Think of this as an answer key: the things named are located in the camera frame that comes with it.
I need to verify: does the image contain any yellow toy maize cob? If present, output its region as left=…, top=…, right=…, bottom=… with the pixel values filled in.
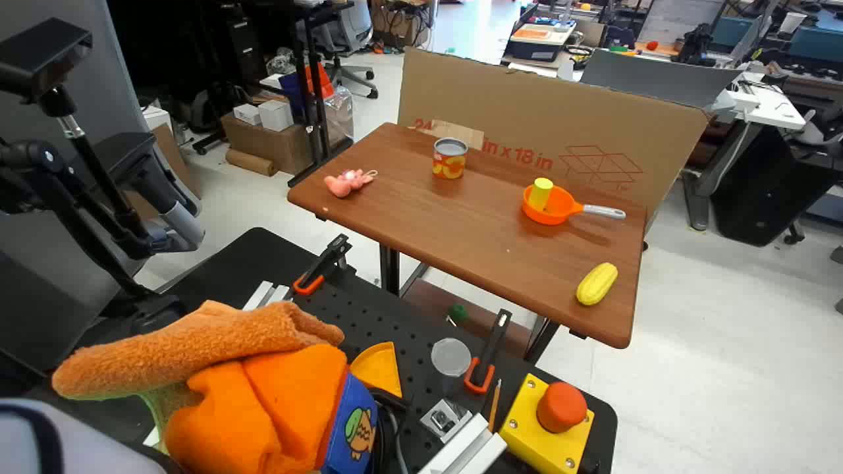
left=575, top=261, right=622, bottom=308

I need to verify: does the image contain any brown wooden table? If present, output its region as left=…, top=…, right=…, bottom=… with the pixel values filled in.
left=286, top=121, right=650, bottom=349

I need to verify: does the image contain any orange labelled tin can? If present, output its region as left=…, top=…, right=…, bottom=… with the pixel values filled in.
left=428, top=135, right=469, bottom=183

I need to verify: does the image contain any black perforated board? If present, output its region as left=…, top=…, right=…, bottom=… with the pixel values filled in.
left=24, top=223, right=618, bottom=474

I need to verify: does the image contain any pink plush toy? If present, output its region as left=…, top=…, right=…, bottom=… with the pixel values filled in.
left=322, top=166, right=381, bottom=200

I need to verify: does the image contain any grey cylinder block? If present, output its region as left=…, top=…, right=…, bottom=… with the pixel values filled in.
left=428, top=333, right=474, bottom=379

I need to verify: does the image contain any yellow toy cup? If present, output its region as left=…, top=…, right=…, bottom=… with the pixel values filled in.
left=526, top=175, right=555, bottom=212

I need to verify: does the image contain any orange toy pan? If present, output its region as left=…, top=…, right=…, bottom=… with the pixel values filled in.
left=518, top=181, right=630, bottom=228

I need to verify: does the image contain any orange wedge block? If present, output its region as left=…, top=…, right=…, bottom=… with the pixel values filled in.
left=348, top=339, right=406, bottom=399

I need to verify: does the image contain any cardboard panel with red print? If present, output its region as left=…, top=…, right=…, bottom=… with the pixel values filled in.
left=394, top=46, right=710, bottom=235

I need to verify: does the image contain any orange pencil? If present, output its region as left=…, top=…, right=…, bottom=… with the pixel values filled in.
left=488, top=376, right=506, bottom=431

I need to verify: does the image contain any small printed square tag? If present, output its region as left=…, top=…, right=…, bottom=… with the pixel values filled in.
left=419, top=397, right=474, bottom=444

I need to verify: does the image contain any cardboard box with white packets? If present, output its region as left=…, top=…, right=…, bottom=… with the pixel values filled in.
left=219, top=98, right=316, bottom=175

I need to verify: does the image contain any blue cloth with cartoon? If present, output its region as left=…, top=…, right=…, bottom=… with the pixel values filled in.
left=318, top=372, right=381, bottom=474

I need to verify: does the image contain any aluminium extrusion bar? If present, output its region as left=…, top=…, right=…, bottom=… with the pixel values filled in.
left=417, top=411, right=510, bottom=474

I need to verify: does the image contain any black office chair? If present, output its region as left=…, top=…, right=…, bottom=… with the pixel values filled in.
left=311, top=0, right=381, bottom=99

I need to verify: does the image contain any yellow box with orange button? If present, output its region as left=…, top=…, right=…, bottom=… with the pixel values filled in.
left=497, top=372, right=598, bottom=474

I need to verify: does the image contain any orange fluffy towel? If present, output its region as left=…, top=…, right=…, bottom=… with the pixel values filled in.
left=49, top=297, right=352, bottom=474

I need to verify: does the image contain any grey desk partition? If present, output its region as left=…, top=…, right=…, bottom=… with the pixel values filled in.
left=580, top=49, right=739, bottom=114

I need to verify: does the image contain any white desk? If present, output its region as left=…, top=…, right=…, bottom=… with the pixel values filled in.
left=681, top=74, right=808, bottom=231

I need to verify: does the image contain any white rounded device housing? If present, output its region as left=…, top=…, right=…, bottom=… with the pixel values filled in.
left=0, top=397, right=169, bottom=474

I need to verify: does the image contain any black clamp with orange handle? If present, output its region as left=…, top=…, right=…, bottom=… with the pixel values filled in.
left=289, top=231, right=355, bottom=297
left=460, top=306, right=513, bottom=397

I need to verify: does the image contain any black camera stand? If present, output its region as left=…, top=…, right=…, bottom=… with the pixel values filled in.
left=0, top=86, right=207, bottom=353

